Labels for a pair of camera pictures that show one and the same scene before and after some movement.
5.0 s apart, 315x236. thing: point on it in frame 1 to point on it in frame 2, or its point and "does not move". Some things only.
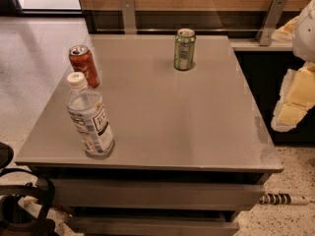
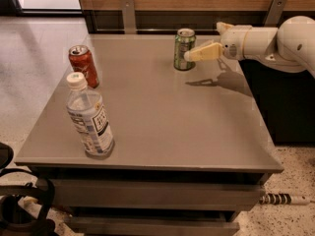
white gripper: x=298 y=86 to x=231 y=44
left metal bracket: x=128 y=13 does not move
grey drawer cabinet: x=192 y=149 does not move
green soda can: x=184 y=49 does not move
